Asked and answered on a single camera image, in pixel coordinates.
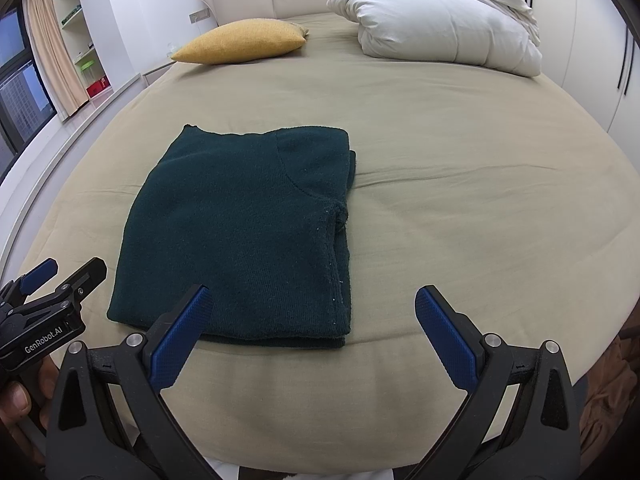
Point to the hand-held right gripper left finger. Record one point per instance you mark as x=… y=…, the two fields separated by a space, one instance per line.
x=182 y=340

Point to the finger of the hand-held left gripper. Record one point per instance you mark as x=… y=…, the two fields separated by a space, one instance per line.
x=85 y=275
x=37 y=274

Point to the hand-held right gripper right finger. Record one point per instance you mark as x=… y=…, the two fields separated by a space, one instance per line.
x=447 y=340

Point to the dark green knit sweater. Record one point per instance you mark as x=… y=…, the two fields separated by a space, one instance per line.
x=240 y=240

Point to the person's left hand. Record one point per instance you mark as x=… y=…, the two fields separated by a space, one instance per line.
x=15 y=402

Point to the bed with beige sheet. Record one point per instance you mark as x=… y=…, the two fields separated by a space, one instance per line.
x=450 y=200

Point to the brown cloth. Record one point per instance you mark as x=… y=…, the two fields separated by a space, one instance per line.
x=607 y=385

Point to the dark framed window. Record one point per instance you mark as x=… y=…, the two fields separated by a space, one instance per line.
x=20 y=95

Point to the red box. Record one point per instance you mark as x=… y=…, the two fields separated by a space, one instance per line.
x=97 y=87

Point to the green plastic container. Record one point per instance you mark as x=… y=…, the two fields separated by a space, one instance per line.
x=85 y=64

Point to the white nightstand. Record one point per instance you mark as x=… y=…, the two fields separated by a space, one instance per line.
x=156 y=74

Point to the beige curtain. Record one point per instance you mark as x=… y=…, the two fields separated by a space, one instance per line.
x=52 y=50

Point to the yellow pillow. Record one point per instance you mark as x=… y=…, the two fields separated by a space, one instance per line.
x=240 y=42

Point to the white duvet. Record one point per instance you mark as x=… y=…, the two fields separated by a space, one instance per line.
x=440 y=25

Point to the white wardrobe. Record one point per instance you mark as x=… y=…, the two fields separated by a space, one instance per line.
x=585 y=35

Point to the white wall shelf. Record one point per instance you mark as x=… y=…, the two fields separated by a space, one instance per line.
x=85 y=25

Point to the silver wall switch panel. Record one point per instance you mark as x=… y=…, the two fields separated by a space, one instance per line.
x=200 y=15

